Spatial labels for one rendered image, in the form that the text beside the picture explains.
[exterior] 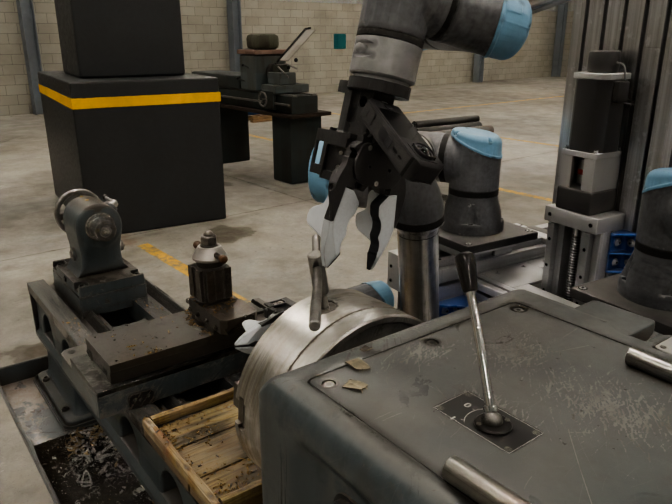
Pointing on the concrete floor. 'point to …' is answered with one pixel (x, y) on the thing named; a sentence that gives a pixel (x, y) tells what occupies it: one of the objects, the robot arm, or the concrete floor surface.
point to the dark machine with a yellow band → (133, 115)
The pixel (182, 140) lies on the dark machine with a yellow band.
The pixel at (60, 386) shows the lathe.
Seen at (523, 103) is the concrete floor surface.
